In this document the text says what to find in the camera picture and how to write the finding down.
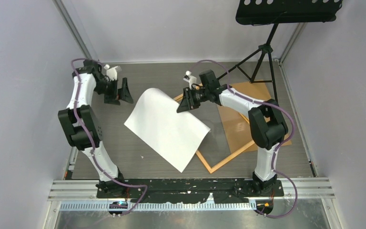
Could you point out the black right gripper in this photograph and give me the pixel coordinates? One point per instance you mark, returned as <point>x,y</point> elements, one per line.
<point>188,102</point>

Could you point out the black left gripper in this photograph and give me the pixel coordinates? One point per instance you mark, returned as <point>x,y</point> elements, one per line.
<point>126,95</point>

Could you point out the illustrated photo print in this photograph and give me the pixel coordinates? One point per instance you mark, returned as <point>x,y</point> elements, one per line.
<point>174,136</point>

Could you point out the brown backing board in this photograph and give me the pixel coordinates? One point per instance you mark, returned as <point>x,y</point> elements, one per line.
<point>236,125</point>

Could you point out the orange wooden picture frame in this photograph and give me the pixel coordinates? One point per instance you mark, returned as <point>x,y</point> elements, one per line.
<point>242,165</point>

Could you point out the clear acrylic sheet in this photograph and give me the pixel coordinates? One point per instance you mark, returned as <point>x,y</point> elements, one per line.
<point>214,147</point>

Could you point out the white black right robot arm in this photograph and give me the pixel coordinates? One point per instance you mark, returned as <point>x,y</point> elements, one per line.
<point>266,120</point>

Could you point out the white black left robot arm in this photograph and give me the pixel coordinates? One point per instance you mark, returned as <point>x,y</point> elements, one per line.
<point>81,126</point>

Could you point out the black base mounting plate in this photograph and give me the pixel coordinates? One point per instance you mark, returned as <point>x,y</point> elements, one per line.
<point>188,190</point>

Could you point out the black music stand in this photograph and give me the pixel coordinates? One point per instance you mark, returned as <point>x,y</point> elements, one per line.
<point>275,12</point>

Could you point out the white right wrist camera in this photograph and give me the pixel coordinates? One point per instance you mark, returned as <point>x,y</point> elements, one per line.
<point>189,78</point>

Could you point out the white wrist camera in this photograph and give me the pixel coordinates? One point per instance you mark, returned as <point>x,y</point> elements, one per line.
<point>189,78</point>
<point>111,74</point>

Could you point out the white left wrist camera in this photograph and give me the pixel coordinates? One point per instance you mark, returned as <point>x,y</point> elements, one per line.
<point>111,74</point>

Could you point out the aluminium rail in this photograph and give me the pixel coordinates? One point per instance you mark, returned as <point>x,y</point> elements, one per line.
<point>302,188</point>

